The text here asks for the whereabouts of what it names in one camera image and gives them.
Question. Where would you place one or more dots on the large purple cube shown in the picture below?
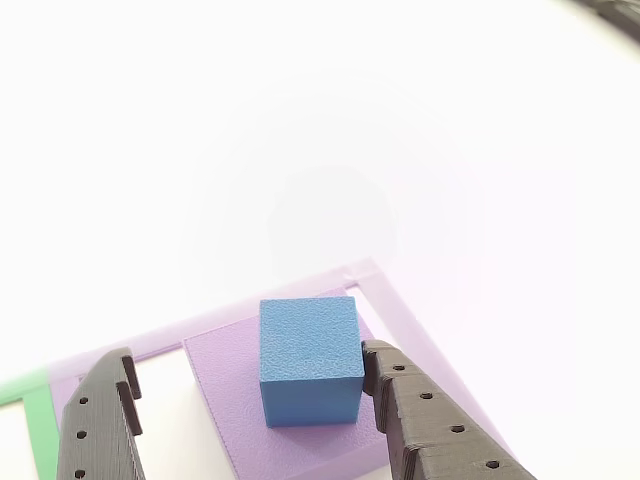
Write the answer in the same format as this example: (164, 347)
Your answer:
(225, 380)

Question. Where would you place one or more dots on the small blue cube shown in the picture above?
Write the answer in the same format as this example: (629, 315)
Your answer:
(310, 350)

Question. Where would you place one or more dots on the green tape square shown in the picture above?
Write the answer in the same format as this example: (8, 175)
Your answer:
(40, 425)

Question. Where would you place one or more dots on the purple tape square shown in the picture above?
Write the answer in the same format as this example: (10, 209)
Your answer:
(400, 310)

